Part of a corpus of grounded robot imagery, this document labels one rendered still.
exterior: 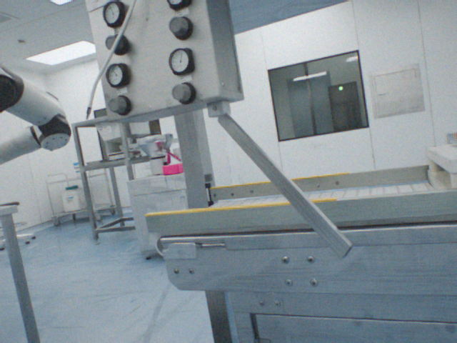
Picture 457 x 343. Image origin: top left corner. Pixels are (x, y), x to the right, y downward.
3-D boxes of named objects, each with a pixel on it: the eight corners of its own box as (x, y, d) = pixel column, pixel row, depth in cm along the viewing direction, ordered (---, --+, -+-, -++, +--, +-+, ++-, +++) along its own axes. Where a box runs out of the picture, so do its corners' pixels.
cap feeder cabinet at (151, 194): (140, 261, 322) (124, 181, 316) (166, 242, 376) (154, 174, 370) (201, 257, 303) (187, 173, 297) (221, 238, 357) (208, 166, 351)
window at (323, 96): (278, 141, 555) (267, 69, 546) (278, 141, 556) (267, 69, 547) (369, 127, 514) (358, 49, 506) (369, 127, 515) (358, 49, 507)
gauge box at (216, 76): (107, 123, 59) (86, 6, 58) (143, 122, 69) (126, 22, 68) (221, 96, 51) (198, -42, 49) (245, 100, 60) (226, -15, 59)
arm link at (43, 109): (71, 98, 103) (15, 60, 81) (86, 133, 99) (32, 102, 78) (39, 118, 103) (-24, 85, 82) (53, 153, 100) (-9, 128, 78)
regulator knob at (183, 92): (170, 106, 51) (165, 77, 51) (178, 106, 54) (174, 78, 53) (189, 101, 50) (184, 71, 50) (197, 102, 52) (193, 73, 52)
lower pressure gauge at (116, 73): (107, 88, 57) (103, 66, 57) (113, 89, 58) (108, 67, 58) (125, 83, 55) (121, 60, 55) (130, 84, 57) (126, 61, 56)
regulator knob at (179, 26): (167, 39, 50) (161, 9, 50) (176, 43, 52) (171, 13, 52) (186, 33, 49) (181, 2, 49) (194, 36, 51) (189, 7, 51)
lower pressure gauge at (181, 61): (170, 76, 52) (166, 51, 52) (175, 77, 53) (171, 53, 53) (191, 70, 51) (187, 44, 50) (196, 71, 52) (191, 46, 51)
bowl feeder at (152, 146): (136, 179, 330) (128, 140, 327) (154, 174, 364) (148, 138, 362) (182, 172, 316) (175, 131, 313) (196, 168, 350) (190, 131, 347)
